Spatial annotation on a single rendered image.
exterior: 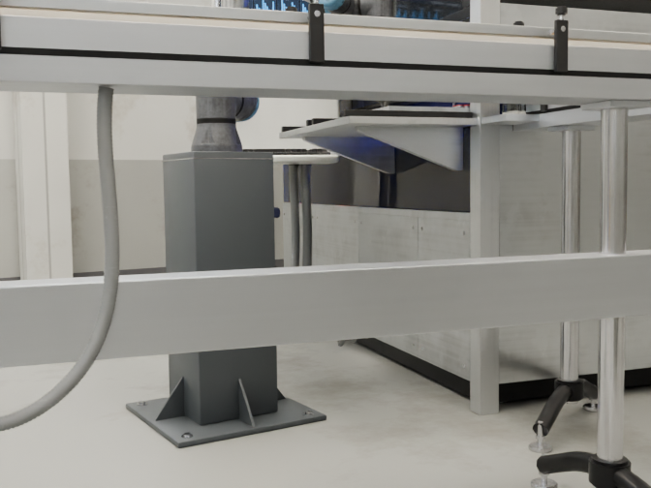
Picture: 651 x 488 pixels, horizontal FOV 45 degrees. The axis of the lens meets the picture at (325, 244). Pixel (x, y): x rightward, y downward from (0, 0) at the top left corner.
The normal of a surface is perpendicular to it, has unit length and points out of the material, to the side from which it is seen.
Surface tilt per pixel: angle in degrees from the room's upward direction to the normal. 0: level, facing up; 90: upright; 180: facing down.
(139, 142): 90
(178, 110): 90
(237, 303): 90
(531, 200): 90
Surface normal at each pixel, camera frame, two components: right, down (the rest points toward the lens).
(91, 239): 0.52, 0.06
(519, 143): 0.33, 0.07
